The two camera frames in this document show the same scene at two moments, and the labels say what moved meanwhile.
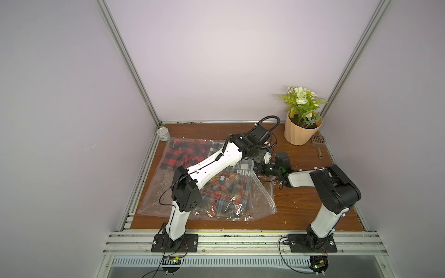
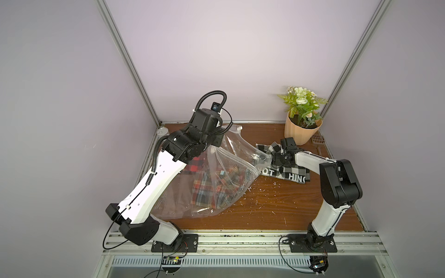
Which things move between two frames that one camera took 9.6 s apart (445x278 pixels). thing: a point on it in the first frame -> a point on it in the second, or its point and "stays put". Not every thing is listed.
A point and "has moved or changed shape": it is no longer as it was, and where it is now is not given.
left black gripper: x=261 y=156 -> x=216 y=133
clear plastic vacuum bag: x=239 y=191 has moved or changed shape
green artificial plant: x=303 y=103 stays put
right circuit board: x=318 y=263 stays put
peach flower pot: x=301 y=129 stays put
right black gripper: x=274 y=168 -> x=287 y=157
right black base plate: x=299 y=243 stays put
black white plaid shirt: x=244 y=167 has moved or changed shape
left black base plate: x=163 y=243 stays put
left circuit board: x=171 y=260 stays put
